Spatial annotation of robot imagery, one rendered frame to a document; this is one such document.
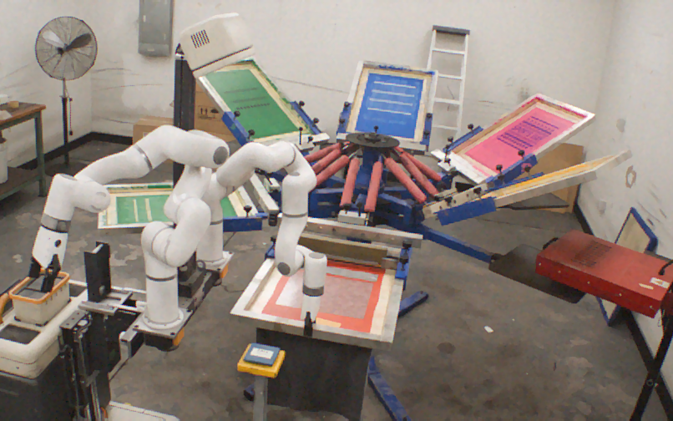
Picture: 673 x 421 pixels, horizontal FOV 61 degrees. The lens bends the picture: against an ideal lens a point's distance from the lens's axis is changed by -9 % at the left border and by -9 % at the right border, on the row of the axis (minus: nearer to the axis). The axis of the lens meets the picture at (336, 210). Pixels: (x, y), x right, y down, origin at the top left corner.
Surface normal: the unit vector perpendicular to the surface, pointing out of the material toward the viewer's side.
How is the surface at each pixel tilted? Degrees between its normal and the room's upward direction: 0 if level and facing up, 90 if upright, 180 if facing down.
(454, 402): 0
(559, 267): 91
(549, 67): 90
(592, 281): 90
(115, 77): 90
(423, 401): 0
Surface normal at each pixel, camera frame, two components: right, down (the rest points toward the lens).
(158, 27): -0.18, 0.35
